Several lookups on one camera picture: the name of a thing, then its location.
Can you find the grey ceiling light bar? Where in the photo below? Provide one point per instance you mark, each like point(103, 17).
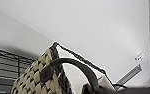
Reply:
point(129, 75)

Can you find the small white ceiling fixture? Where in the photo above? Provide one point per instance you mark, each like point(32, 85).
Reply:
point(138, 56)

